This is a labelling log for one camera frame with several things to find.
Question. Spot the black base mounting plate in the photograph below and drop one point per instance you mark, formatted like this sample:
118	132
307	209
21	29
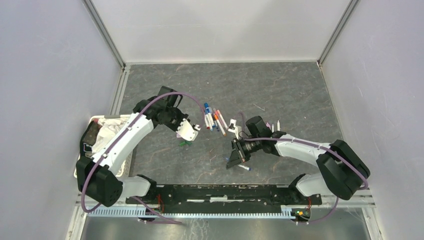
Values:
227	198

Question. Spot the white long nib marker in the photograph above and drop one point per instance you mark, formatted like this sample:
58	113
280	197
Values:
244	167

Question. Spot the black box in basket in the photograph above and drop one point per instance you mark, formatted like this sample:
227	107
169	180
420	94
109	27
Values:
88	139

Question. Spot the crumpled white cloth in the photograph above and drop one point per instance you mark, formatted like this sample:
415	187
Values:
109	127

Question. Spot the orange marker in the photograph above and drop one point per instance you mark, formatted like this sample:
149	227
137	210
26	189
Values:
219	125

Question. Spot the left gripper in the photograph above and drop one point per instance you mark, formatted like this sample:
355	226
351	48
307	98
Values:
181	116

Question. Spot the pink white marker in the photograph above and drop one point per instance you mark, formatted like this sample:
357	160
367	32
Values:
222	119

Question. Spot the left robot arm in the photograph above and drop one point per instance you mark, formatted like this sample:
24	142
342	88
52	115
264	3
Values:
96	175

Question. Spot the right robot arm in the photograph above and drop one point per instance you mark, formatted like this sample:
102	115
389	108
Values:
341	171

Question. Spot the white plastic basket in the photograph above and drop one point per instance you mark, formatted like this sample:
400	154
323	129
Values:
96	117

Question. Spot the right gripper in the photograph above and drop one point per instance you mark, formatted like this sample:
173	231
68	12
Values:
238	155

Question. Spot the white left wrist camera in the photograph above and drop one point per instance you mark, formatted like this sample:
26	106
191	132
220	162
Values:
188	131

